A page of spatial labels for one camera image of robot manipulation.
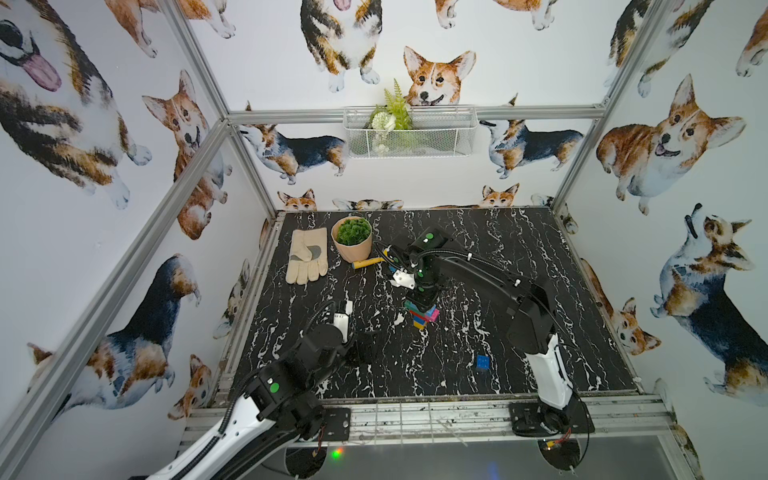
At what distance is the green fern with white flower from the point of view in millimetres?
814

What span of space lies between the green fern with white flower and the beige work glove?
43cm

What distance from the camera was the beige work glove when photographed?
3.37ft
